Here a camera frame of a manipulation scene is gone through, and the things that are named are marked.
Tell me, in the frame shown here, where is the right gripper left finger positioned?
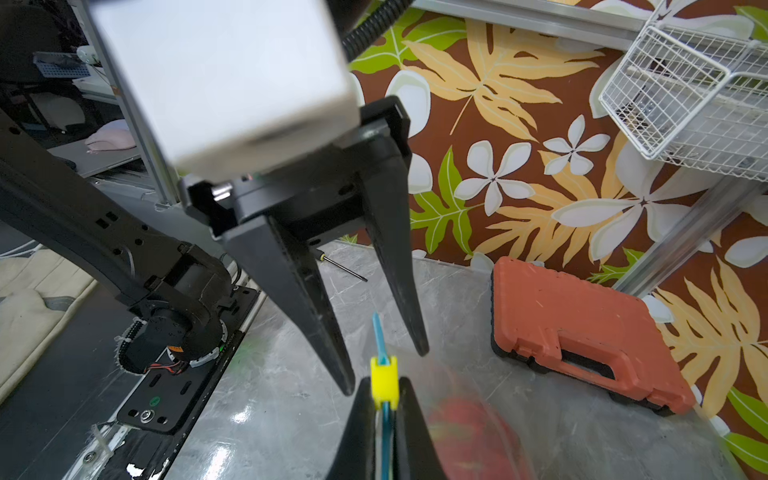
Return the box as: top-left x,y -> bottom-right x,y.
326,377 -> 377,480

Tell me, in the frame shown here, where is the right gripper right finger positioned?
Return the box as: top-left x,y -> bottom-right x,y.
392,377 -> 447,480

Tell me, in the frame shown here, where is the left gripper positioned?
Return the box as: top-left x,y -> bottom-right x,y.
181,96 -> 430,396

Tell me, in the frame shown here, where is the dragon fruit bag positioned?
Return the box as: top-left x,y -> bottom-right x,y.
427,397 -> 535,479

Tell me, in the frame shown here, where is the zip-top bag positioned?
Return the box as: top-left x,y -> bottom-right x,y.
368,311 -> 751,480

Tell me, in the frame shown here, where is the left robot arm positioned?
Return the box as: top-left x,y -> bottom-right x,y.
1,96 -> 429,394

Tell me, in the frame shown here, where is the red plastic tool case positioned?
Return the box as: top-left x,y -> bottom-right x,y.
491,257 -> 696,416

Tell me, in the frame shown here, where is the screwdriver black yellow handle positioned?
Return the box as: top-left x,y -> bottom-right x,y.
311,248 -> 368,282

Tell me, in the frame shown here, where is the black mounting base rail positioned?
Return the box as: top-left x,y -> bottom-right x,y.
59,287 -> 262,480

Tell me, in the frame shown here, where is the white wire basket left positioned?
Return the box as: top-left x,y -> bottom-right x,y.
598,1 -> 767,182

